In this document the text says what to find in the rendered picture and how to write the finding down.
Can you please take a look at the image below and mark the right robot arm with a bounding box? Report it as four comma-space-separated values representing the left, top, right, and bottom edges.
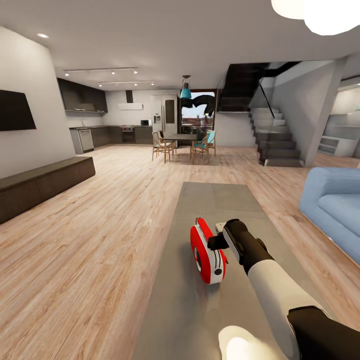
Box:
207, 218, 360, 360

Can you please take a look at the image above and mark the radio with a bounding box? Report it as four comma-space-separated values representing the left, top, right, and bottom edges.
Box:
190, 217, 228, 285

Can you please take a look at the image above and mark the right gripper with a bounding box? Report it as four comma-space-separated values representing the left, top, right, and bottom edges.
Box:
207, 233, 230, 251

